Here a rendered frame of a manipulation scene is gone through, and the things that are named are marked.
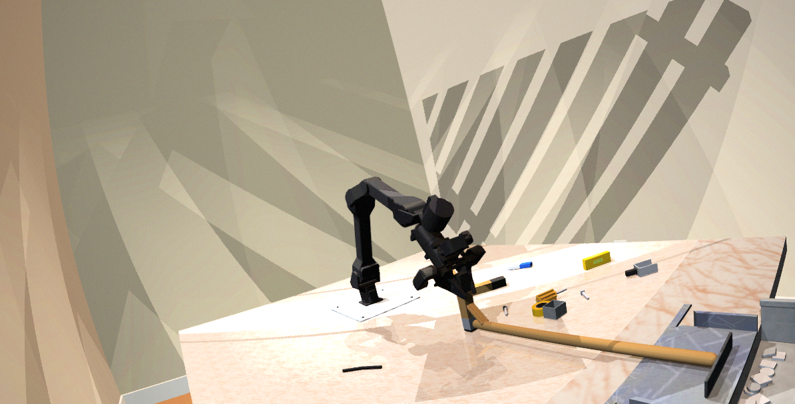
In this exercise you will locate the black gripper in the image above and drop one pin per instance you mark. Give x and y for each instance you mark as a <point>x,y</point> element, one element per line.
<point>442,273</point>

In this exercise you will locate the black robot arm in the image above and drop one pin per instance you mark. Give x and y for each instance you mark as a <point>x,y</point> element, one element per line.
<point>431,219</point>

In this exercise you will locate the yellow rectangular block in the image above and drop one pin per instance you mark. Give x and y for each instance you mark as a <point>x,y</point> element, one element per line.
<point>596,260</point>

